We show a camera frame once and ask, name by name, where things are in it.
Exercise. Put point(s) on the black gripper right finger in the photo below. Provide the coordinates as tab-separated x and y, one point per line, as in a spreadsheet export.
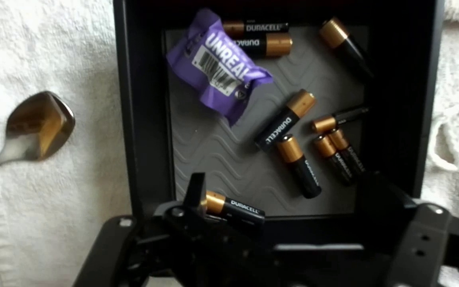
386	204

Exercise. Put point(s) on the metal spoon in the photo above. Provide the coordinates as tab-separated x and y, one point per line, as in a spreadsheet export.
38	124

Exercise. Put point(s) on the black plastic tray box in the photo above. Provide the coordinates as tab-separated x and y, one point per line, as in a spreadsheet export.
138	105

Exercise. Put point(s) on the white terry towel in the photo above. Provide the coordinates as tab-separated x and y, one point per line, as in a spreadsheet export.
54	53

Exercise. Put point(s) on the purple candy wrapper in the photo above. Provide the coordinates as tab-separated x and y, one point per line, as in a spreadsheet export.
218	69

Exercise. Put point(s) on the copper top black battery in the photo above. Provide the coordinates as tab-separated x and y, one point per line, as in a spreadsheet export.
234	207
298	168
271	45
285	120
342	42
255	26

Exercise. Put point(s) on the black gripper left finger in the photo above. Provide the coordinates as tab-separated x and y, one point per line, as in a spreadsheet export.
196	191

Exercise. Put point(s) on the small copper top battery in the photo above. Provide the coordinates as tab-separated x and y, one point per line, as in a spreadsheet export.
347	152
333	160
327	123

